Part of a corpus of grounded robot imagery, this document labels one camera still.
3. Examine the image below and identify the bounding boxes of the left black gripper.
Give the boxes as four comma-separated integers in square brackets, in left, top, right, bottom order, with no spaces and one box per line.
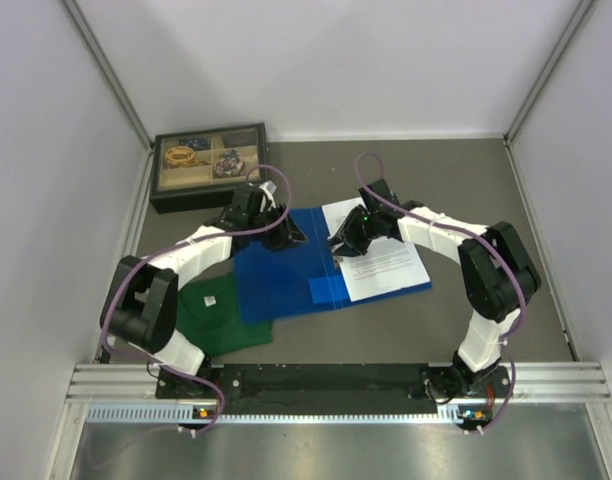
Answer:
[248,202,308,252]

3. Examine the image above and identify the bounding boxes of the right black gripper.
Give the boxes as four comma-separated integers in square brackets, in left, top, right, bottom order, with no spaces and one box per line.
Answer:
[326,207,382,258]

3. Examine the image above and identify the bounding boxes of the blue file folder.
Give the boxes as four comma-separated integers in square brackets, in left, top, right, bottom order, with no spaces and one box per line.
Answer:
[234,207,432,324]

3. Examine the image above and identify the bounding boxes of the printed white paper sheets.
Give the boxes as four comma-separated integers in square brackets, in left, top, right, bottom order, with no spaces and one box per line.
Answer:
[320,196,431,304]

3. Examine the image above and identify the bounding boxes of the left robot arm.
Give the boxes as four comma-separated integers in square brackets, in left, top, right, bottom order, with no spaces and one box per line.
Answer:
[100,181,308,397]

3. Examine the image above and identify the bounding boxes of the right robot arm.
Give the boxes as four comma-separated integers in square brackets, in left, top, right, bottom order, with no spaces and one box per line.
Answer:
[328,179,541,403]

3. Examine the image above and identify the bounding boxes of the colourful jewellery in box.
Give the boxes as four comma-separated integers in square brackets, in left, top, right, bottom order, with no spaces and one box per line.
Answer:
[213,149,245,178]

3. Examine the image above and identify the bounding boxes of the green folded t-shirt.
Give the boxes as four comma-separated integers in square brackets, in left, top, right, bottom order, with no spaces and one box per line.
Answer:
[177,273,273,357]

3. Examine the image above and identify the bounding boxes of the black compartment display box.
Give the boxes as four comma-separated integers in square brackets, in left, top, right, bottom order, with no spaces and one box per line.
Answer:
[150,123,269,214]

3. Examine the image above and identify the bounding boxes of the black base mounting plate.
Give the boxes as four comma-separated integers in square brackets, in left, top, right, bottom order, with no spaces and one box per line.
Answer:
[155,362,512,415]

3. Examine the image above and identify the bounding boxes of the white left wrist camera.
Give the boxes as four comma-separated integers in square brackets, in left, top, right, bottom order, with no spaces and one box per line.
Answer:
[259,180,277,208]

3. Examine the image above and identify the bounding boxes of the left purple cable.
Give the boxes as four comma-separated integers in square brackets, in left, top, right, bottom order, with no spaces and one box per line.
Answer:
[99,163,293,436]

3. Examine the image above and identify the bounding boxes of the gold bracelet in box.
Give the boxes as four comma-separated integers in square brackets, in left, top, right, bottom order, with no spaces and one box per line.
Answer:
[164,145,211,169]

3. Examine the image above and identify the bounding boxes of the grey slotted cable duct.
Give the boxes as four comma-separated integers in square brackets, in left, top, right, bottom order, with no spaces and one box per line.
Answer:
[86,403,490,426]

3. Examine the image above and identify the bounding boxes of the aluminium frame rail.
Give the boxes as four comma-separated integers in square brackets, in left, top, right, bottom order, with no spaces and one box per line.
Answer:
[67,362,612,403]

